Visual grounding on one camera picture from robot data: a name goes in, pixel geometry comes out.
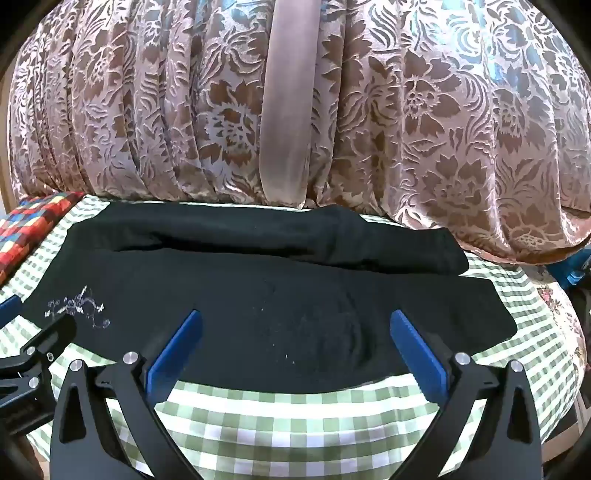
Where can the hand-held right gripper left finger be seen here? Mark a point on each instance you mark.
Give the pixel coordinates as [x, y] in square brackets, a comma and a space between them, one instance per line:
[178, 353]

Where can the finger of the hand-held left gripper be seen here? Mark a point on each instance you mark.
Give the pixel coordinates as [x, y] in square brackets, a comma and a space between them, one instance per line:
[8, 310]
[44, 341]

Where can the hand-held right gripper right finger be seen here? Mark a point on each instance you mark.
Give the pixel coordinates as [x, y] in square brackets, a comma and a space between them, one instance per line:
[415, 353]

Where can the black pants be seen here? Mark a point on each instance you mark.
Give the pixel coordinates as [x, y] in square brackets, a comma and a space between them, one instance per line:
[277, 286]

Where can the colourful patchwork pillow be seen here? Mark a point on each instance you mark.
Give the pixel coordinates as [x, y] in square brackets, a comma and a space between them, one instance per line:
[32, 226]

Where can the green checkered bed sheet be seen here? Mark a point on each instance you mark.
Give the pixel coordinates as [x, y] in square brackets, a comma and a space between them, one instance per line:
[277, 429]

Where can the cream flower-print cloth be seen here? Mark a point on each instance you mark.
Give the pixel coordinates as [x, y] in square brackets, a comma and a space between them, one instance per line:
[556, 304]

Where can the blue plastic object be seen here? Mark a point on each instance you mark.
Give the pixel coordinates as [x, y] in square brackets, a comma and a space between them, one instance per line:
[579, 270]

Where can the brown floral curtain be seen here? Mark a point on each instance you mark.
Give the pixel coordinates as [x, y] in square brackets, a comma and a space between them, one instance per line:
[138, 101]

